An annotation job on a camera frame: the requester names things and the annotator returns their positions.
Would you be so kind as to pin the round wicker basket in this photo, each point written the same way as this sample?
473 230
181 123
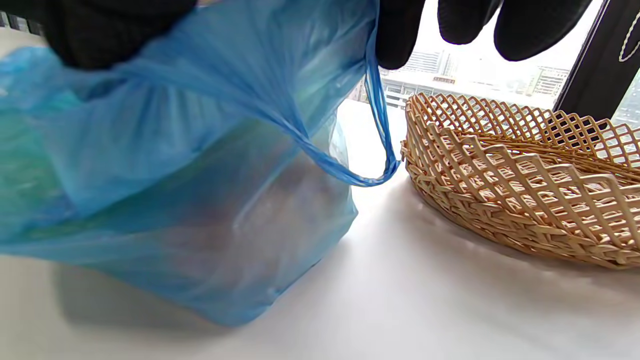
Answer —
525 190

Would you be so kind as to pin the blue plastic bag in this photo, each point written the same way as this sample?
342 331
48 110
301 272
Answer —
200 200

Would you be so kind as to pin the black window frame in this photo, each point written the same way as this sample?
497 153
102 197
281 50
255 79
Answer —
590 75

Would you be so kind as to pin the person's right hand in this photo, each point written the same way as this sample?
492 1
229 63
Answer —
100 30

